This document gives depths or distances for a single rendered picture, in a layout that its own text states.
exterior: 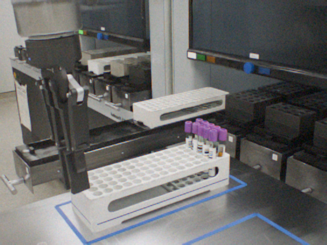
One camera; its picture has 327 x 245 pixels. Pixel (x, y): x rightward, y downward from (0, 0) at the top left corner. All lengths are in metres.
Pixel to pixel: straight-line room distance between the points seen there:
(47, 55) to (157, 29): 0.95
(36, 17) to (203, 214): 0.42
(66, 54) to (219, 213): 0.38
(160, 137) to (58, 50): 0.63
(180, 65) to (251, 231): 0.81
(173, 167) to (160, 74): 0.78
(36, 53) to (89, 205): 0.26
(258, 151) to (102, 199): 0.51
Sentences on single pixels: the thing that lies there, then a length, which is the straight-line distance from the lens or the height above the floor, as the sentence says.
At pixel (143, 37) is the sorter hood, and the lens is 1.54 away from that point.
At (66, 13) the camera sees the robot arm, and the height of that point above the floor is 1.17.
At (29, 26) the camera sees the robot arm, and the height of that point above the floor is 1.16.
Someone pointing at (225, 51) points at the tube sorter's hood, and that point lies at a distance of 1.21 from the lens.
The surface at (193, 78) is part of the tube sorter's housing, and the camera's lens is 1.37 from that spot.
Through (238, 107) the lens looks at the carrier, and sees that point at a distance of 1.20.
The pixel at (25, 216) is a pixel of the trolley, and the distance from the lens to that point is 0.79.
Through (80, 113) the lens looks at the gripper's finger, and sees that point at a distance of 0.58.
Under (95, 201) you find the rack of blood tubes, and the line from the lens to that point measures 0.68.
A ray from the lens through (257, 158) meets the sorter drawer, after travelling 1.09.
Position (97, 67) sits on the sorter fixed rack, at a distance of 1.83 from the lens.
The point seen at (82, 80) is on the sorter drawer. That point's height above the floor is 0.78.
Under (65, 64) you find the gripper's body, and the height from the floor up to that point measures 1.11.
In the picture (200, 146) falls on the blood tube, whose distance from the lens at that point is 0.82.
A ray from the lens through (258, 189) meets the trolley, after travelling 0.83.
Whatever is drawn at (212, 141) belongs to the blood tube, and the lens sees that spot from 0.79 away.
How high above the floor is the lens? 1.21
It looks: 20 degrees down
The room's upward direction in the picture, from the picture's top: 2 degrees counter-clockwise
